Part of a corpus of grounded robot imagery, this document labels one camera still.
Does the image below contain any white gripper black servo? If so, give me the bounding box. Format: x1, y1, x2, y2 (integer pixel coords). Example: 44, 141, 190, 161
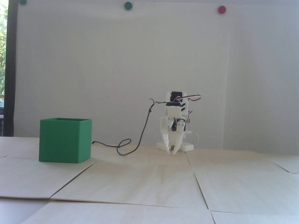
160, 117, 187, 155

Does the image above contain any green open box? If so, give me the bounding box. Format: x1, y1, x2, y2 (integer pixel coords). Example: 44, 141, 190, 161
39, 118, 92, 164

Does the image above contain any light plywood panel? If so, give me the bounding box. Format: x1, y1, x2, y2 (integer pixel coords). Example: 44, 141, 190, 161
50, 144, 209, 209
193, 167, 299, 215
0, 143, 96, 199
186, 149, 291, 173
210, 211, 299, 224
21, 201, 216, 224

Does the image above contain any white power cable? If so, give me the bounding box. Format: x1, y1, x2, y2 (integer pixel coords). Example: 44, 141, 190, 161
186, 131, 200, 149

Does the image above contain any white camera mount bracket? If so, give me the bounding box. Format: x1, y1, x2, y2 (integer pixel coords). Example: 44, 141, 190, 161
166, 106, 182, 117

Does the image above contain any thin black camera cable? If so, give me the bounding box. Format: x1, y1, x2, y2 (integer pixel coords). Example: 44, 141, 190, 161
92, 98, 167, 156

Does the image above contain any black wrist camera board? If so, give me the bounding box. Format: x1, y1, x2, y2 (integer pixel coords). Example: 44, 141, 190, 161
166, 100, 185, 108

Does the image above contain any dark window frame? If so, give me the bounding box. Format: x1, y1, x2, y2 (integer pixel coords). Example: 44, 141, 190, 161
3, 0, 18, 137

